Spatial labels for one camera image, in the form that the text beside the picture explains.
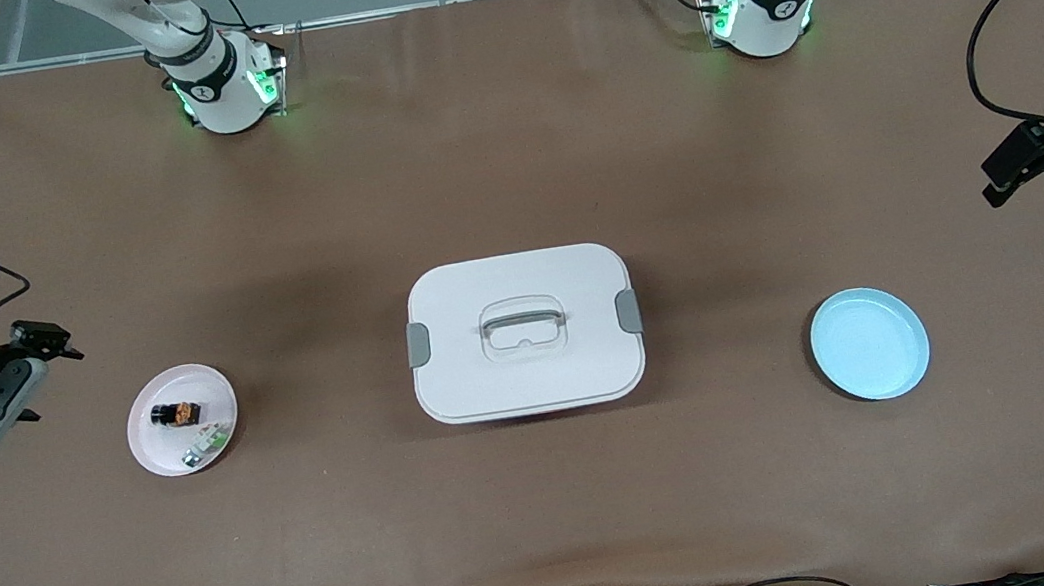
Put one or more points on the orange push-button switch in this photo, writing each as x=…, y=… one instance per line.
x=185, y=414

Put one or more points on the pink round plate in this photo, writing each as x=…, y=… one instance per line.
x=165, y=451

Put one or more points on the blue round plate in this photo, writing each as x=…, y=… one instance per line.
x=870, y=343

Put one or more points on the grey box latch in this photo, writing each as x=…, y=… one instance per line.
x=418, y=345
x=628, y=310

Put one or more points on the white lidded storage box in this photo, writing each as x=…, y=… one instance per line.
x=473, y=380

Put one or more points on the brown table mat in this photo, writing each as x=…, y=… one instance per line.
x=553, y=531

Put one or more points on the green push-button switch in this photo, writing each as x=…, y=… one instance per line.
x=216, y=437

